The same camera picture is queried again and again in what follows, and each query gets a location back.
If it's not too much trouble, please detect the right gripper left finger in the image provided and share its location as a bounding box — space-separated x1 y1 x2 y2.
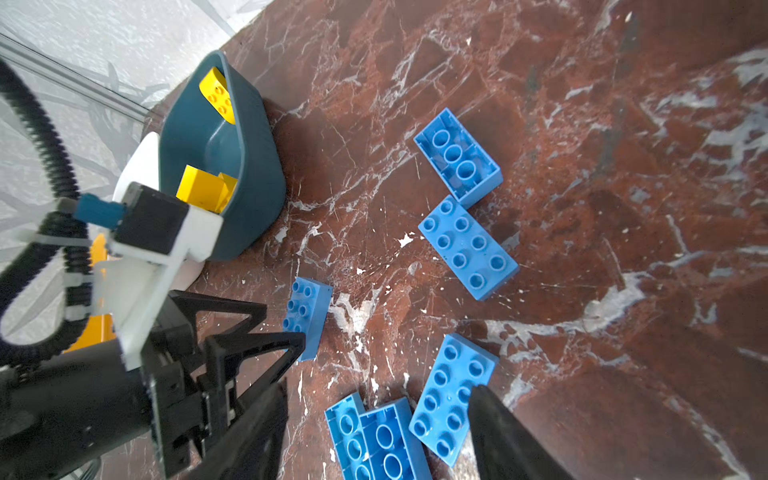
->
185 380 288 479

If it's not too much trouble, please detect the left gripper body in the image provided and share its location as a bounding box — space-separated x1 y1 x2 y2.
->
141 293 231 479

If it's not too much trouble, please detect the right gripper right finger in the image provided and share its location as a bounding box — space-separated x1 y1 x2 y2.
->
468 385 573 480

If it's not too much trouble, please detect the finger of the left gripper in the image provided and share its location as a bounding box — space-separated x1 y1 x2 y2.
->
203 331 307 421
169 290 268 335

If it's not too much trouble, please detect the yellow plastic bin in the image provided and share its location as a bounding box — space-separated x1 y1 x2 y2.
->
62 232 118 354

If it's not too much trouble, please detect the yellow lego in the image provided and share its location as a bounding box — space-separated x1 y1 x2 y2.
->
176 165 238 214
198 67 236 125

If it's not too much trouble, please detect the blue lego brick pair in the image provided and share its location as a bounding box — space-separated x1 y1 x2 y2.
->
325 392 432 480

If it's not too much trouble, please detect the blue lego cluster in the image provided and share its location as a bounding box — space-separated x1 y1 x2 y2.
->
414 108 503 209

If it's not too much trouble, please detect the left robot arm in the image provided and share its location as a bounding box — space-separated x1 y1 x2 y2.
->
1 65 306 479

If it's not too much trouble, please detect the white plastic bin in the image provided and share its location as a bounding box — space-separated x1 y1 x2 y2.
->
112 132 205 291

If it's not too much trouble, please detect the teal plastic bin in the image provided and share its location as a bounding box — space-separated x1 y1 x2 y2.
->
159 50 286 262

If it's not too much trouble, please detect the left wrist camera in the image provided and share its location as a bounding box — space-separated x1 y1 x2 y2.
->
57 182 223 371

